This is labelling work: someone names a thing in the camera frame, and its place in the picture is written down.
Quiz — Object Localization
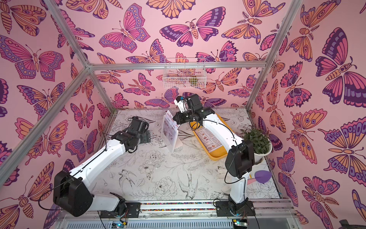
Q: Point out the yellow plastic tray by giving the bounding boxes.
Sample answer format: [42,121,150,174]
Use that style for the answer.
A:
[189,114,242,161]

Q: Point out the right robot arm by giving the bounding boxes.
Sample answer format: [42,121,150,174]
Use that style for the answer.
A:
[173,94,255,215]

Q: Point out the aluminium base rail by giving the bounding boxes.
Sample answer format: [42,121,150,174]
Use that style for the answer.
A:
[53,199,302,229]

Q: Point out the clear acrylic menu holder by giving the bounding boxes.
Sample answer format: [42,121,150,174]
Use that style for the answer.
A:
[160,111,184,153]

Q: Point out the green potted plant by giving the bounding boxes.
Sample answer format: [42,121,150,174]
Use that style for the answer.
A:
[243,129,273,164]

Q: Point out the Dim Sum Inn menu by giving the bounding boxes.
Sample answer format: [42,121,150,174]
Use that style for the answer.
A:
[194,127,223,153]

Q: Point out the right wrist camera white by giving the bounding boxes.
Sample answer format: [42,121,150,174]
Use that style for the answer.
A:
[174,96,186,113]

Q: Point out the purple pink spatula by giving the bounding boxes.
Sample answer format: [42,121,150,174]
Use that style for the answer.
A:
[247,170,272,185]

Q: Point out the white wire basket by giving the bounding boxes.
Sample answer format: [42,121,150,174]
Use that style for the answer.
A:
[161,57,207,90]

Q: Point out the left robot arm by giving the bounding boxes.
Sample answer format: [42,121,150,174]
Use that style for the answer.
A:
[53,116,149,217]

